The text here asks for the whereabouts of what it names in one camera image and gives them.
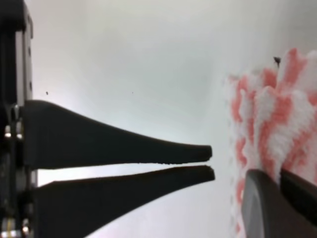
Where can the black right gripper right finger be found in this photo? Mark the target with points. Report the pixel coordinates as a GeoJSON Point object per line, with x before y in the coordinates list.
{"type": "Point", "coordinates": [301, 194]}

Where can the pink white striped towel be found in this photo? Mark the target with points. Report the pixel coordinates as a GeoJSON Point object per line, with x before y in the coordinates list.
{"type": "Point", "coordinates": [273, 124]}

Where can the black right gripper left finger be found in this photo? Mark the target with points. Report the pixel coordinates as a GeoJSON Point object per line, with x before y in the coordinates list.
{"type": "Point", "coordinates": [267, 214]}

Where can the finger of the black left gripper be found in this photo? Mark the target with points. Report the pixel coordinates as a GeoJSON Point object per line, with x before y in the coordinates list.
{"type": "Point", "coordinates": [75, 209]}
{"type": "Point", "coordinates": [56, 138]}

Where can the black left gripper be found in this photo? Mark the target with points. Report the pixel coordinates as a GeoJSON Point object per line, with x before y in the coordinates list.
{"type": "Point", "coordinates": [16, 178]}

